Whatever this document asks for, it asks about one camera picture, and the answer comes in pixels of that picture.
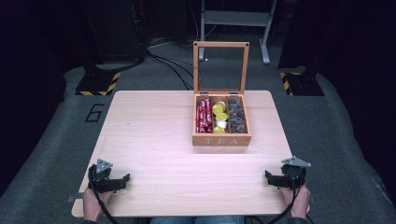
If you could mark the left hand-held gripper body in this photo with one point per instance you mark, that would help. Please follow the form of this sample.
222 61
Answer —
102 182

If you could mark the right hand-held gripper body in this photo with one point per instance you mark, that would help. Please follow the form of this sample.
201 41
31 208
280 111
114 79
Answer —
292 175

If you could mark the person's left hand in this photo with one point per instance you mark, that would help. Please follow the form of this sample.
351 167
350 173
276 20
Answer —
93 203

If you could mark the person's right hand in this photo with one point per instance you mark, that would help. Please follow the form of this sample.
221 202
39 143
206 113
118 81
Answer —
299 202

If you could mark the pile of dark grey packets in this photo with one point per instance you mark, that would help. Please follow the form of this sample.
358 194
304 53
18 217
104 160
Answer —
237 115

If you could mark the wooden tea box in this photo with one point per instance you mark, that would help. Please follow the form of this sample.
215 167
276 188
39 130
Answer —
221 124

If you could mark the white capsule cup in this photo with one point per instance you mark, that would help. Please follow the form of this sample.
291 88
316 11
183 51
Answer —
221 124

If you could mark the bunch of red packets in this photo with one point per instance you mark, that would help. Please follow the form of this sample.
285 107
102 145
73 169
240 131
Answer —
204 115

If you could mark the black yellow striped stand base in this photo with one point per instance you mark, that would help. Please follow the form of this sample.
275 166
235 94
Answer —
99 84
303 84

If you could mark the white metal stand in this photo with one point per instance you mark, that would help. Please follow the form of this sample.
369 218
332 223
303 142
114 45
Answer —
236 18

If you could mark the grey metal table bracket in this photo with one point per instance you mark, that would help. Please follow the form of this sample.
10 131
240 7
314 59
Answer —
74 199

